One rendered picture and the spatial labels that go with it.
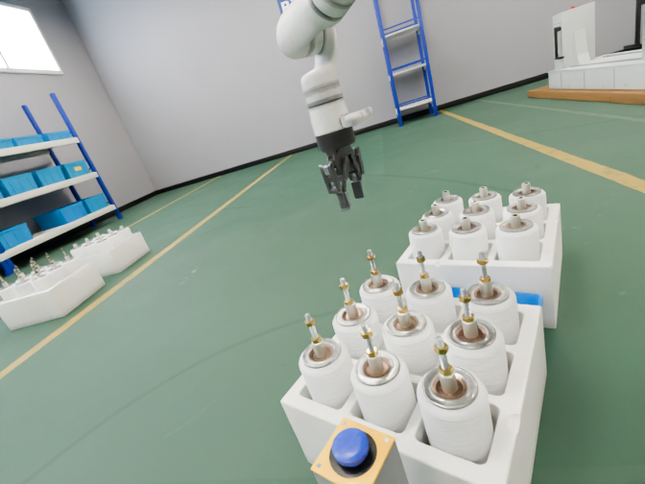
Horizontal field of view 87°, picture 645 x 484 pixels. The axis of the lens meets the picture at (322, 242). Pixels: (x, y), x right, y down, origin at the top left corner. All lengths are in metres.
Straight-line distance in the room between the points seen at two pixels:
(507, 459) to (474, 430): 0.05
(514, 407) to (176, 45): 7.45
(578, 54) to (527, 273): 4.00
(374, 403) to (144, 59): 7.69
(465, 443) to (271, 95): 6.64
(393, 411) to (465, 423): 0.12
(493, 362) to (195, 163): 7.37
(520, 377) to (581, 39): 4.40
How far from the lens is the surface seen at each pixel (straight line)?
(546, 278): 0.96
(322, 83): 0.66
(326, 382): 0.65
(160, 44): 7.77
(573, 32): 4.85
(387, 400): 0.59
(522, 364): 0.69
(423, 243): 1.01
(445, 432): 0.55
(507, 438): 0.60
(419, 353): 0.66
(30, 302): 2.64
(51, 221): 5.94
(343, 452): 0.42
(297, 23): 0.65
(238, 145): 7.23
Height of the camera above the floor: 0.66
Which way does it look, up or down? 21 degrees down
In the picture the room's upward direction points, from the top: 18 degrees counter-clockwise
